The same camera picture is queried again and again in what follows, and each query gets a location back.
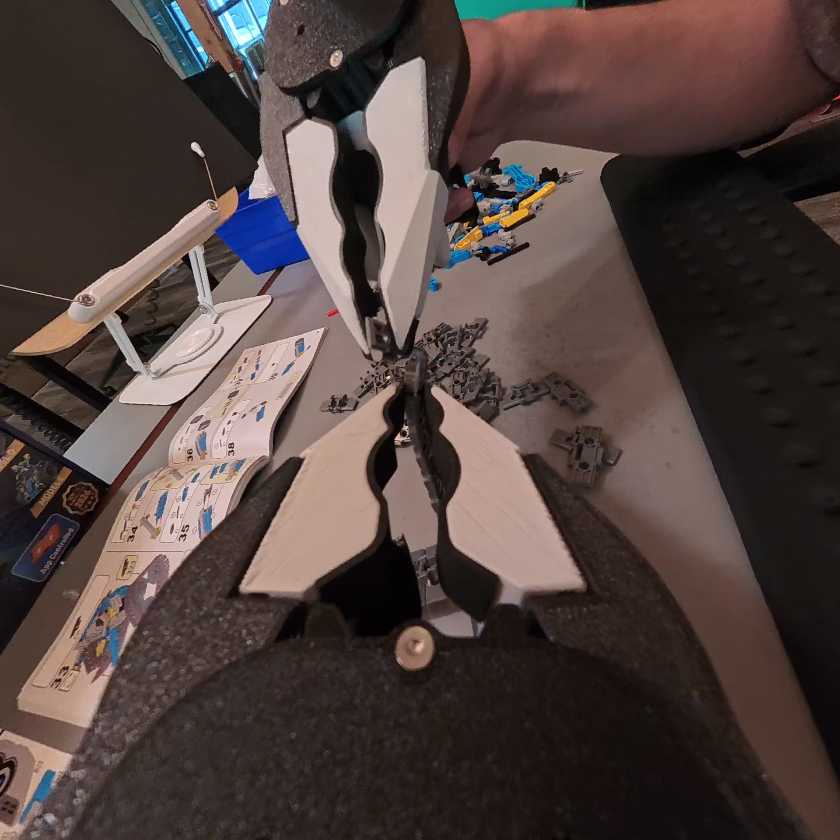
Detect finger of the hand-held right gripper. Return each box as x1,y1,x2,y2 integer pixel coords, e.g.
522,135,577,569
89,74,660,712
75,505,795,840
282,117,388,361
357,58,450,349

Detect instruction booklet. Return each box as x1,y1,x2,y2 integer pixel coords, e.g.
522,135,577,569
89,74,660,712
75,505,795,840
16,327,329,731

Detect blue sticker sheet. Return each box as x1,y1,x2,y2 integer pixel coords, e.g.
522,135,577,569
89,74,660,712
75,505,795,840
0,728,74,840

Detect white book stand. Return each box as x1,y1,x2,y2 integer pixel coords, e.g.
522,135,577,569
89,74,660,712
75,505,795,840
0,141,273,408

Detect pile of grey track links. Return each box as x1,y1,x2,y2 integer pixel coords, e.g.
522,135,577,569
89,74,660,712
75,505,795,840
351,318,623,488

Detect robot kit box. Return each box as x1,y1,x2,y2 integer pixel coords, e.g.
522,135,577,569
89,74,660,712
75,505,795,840
0,420,112,652

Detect black partition panel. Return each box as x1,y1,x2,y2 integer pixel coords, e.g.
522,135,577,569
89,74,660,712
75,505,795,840
0,0,259,357

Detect pile of small coloured bricks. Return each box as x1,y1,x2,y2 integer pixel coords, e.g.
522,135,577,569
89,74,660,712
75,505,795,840
427,157,586,294

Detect grey desk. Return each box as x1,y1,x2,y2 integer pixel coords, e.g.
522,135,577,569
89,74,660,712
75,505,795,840
0,141,840,840

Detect clear plastic bags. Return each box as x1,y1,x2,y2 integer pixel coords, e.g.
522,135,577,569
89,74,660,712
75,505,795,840
246,157,281,199

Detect black perforated chair armrest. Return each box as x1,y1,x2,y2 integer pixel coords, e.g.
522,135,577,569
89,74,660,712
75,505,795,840
600,150,840,777

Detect teal bin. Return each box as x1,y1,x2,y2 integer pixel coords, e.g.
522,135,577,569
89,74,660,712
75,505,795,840
456,0,586,22

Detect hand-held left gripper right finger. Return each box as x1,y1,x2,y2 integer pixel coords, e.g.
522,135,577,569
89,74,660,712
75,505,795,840
425,386,588,621

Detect person's right hand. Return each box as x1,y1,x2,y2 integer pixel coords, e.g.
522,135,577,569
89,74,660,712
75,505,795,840
446,16,530,228

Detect grey track link chain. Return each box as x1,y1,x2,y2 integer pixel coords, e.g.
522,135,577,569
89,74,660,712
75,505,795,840
366,317,448,521

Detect person's right forearm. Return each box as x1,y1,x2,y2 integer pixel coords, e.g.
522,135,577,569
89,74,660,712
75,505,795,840
518,0,831,160

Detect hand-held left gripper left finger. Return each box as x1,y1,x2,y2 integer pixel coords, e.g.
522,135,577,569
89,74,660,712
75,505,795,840
238,382,403,599

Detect blue storage bin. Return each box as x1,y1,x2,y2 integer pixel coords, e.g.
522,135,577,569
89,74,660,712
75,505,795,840
215,187,311,277

